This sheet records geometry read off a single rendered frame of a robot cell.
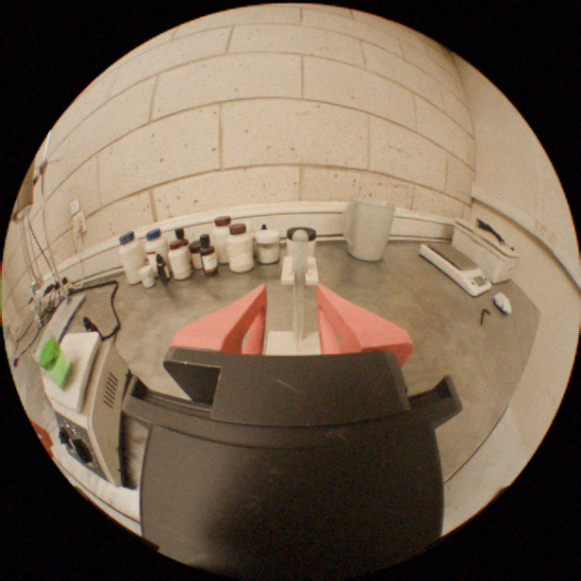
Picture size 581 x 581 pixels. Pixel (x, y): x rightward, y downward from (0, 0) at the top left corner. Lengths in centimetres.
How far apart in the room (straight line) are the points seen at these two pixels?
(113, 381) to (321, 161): 67
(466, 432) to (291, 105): 77
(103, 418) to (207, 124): 64
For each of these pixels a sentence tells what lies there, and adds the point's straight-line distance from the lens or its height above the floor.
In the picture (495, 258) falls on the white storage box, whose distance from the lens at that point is 81.
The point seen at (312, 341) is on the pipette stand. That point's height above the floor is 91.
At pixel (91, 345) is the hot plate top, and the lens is 28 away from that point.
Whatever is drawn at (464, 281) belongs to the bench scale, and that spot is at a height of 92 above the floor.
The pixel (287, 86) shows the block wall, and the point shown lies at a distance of 65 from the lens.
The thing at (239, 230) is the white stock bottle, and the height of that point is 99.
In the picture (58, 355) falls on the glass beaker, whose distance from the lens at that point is 26.
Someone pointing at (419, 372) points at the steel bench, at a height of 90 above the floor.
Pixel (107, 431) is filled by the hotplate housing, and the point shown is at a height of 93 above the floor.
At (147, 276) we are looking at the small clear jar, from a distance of 50.
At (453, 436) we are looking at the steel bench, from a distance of 30.
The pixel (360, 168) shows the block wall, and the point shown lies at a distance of 68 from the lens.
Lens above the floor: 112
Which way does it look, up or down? 36 degrees down
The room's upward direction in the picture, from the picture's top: straight up
